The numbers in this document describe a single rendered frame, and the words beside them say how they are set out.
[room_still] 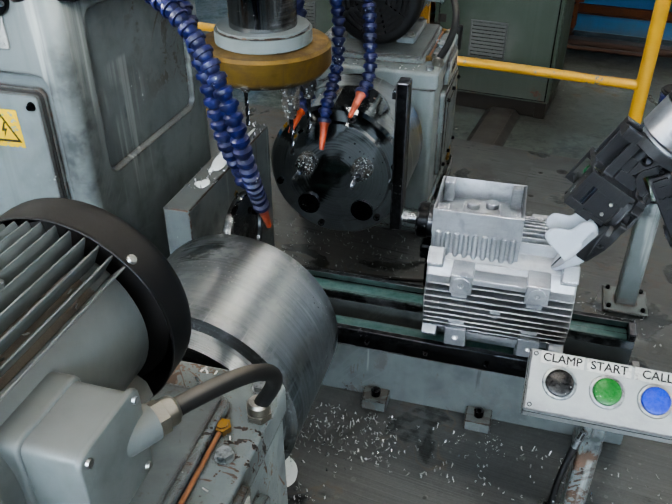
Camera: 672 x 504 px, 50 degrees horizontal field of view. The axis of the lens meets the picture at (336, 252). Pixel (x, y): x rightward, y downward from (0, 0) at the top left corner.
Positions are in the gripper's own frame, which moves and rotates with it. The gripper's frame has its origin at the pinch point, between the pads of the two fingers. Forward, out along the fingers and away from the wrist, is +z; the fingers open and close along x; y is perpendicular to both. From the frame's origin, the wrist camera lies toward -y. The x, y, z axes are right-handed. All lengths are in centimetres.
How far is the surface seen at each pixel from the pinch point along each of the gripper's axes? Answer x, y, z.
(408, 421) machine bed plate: 5.2, 0.9, 34.3
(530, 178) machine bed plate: -83, -11, 28
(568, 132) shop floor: -305, -68, 88
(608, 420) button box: 22.5, -7.4, 0.9
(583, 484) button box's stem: 19.5, -14.5, 13.1
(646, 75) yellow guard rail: -229, -56, 24
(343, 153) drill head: -26.7, 31.7, 19.9
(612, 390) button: 20.4, -6.1, -1.3
